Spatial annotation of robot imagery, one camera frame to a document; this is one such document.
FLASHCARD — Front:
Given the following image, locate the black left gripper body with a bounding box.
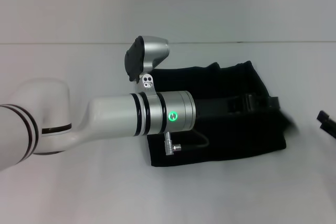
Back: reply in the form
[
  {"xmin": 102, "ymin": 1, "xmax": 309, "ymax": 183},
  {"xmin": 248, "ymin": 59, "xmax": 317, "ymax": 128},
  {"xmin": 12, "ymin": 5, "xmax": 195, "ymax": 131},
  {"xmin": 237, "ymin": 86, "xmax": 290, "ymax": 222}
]
[{"xmin": 193, "ymin": 95, "xmax": 251, "ymax": 123}]

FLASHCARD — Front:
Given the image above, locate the black t-shirt with FREE print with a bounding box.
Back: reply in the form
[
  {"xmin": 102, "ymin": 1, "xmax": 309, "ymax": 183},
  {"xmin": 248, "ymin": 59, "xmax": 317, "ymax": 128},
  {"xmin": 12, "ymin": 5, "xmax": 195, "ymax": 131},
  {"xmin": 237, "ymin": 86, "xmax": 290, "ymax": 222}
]
[{"xmin": 146, "ymin": 60, "xmax": 300, "ymax": 169}]

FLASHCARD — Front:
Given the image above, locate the thin left gripper cable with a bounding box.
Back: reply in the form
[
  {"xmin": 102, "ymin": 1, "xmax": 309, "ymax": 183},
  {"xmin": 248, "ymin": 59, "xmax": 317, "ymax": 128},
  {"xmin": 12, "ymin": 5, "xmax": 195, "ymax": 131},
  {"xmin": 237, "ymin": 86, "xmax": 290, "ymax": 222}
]
[{"xmin": 163, "ymin": 132, "xmax": 210, "ymax": 157}]

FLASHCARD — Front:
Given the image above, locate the silver camera mount bracket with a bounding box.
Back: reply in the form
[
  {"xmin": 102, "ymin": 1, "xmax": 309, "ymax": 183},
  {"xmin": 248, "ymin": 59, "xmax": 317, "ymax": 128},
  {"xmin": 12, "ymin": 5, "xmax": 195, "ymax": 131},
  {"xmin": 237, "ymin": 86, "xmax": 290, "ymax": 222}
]
[{"xmin": 135, "ymin": 73, "xmax": 158, "ymax": 97}]

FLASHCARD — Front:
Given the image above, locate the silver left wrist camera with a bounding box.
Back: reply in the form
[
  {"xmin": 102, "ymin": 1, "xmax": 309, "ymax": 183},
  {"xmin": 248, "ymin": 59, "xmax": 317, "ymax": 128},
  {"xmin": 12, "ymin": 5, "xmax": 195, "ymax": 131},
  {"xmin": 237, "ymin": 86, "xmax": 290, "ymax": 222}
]
[{"xmin": 123, "ymin": 35, "xmax": 169, "ymax": 82}]

